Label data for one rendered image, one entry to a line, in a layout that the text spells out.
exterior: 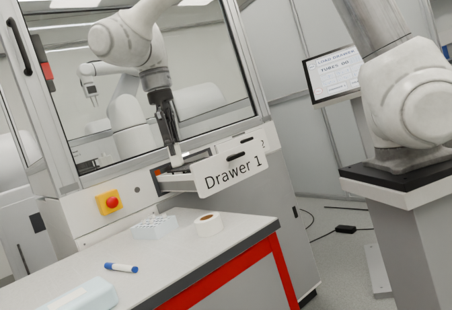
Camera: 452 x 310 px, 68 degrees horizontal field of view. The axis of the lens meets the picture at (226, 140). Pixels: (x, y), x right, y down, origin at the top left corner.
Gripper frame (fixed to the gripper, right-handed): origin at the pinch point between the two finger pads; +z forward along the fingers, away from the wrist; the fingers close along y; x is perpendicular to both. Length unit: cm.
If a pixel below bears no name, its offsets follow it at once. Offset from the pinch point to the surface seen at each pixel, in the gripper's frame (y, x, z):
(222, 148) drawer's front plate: 45.2, -8.0, 5.5
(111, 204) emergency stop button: 5.3, 27.3, 11.7
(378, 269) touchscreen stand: 75, -68, 89
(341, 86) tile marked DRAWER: 70, -68, -8
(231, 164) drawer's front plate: 8.0, -14.9, 7.8
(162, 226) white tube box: -7.7, 7.0, 18.9
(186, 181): 7.2, 0.7, 10.1
